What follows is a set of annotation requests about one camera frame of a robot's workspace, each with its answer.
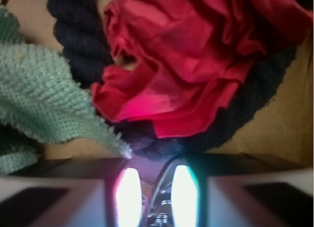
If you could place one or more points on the brown paper bag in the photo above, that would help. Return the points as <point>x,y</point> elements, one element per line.
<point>284,127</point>

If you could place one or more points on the silver keys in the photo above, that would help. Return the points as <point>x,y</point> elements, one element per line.
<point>157,210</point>

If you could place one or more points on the teal woven cloth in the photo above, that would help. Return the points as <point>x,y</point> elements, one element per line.
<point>40,102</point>

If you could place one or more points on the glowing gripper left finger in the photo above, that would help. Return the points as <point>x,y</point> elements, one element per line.
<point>72,193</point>

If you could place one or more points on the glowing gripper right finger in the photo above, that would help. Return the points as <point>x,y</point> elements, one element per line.
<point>241,190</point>

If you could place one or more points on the crumpled red paper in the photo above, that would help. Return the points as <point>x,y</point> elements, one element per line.
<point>191,56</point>

